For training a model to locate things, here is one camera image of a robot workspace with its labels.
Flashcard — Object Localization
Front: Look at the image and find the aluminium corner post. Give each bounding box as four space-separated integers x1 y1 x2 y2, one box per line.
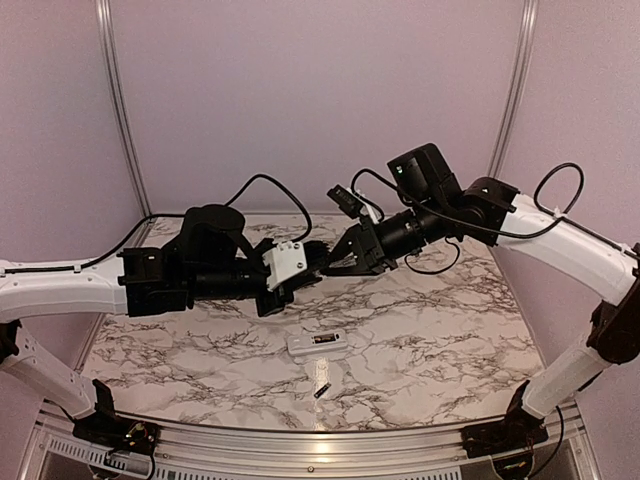
488 0 539 178
95 0 152 216

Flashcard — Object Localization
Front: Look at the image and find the small clear-handled screwdriver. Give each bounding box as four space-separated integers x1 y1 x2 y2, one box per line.
327 254 358 270

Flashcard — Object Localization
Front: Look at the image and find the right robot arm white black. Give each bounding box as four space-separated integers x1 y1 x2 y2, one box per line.
324 143 639 448

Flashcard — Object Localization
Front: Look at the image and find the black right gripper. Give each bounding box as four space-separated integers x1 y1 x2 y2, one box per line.
322 193 451 275

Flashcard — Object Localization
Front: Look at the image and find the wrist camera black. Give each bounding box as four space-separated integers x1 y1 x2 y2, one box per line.
262 240 329 291
327 185 364 219

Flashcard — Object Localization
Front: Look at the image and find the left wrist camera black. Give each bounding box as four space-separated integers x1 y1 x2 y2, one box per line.
262 240 329 291

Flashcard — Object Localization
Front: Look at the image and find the black left camera cable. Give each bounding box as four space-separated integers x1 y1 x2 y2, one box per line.
89 173 312 271

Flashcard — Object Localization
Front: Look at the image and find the black battery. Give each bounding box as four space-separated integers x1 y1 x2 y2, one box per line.
314 382 331 399
312 333 339 345

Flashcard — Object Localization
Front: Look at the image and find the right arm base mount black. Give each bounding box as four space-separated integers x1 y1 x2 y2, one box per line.
461 419 549 458

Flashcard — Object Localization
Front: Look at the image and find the white remote control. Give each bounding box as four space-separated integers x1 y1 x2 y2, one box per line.
286 330 348 357

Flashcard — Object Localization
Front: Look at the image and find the black camera cable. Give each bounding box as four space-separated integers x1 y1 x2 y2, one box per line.
349 168 464 275
89 173 312 271

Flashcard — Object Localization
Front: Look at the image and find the right aluminium corner post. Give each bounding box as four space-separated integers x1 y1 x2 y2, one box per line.
488 0 539 178

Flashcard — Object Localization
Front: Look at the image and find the left aluminium corner post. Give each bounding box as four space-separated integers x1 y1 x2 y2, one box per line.
95 0 152 216

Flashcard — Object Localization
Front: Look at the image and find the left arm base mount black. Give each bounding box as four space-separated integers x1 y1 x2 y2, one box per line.
73 417 160 456

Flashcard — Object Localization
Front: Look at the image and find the black right camera cable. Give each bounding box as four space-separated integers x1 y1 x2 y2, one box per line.
349 168 464 275

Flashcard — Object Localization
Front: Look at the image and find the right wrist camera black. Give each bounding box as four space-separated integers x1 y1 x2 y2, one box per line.
327 185 364 219

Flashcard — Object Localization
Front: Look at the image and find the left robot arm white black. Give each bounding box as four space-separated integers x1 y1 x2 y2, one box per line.
1 204 328 448

